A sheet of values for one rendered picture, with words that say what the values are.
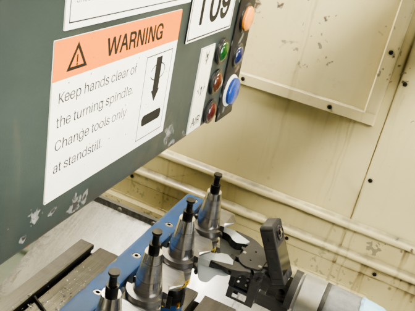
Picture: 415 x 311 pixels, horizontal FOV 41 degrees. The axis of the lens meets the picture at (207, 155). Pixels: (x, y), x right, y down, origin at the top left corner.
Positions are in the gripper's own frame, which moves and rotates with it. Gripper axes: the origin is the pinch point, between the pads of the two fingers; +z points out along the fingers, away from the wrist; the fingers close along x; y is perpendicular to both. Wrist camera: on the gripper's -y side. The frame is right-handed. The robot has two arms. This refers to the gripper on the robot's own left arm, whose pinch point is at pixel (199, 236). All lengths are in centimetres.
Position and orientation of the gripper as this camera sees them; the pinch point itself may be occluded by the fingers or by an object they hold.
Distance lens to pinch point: 103.9
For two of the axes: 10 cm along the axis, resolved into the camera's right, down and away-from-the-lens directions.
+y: -2.2, 8.7, 4.5
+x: 4.1, -3.4, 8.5
